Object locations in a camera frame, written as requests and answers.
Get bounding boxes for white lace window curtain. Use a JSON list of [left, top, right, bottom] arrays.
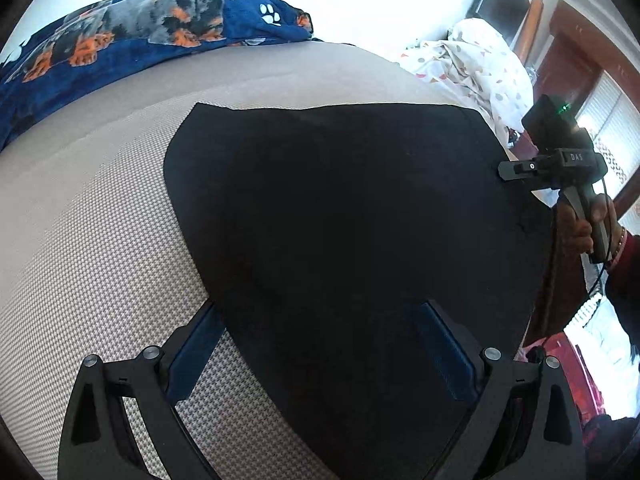
[[575, 70, 640, 196]]

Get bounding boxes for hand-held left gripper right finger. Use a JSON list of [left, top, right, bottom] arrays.
[[412, 300, 587, 480]]

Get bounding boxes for person's right forearm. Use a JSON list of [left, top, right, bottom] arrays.
[[602, 227, 640, 361]]

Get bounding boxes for black pants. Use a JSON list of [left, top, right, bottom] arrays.
[[164, 102, 556, 480]]

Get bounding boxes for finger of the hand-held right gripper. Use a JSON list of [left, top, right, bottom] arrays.
[[497, 157, 552, 182]]

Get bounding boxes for beige woven bed mat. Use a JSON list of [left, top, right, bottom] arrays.
[[0, 40, 526, 480]]

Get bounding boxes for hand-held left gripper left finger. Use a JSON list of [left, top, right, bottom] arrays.
[[56, 300, 228, 480]]

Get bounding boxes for black cable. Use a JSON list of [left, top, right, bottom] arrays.
[[582, 175, 615, 307]]

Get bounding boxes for person's right hand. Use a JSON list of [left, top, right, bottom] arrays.
[[554, 192, 626, 267]]

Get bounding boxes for blue dog print blanket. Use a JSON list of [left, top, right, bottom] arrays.
[[0, 0, 316, 153]]

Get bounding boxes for white dotted quilt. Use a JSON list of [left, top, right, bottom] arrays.
[[397, 17, 536, 148]]

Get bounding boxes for brown wooden cabinet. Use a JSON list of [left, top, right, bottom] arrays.
[[515, 0, 640, 171]]

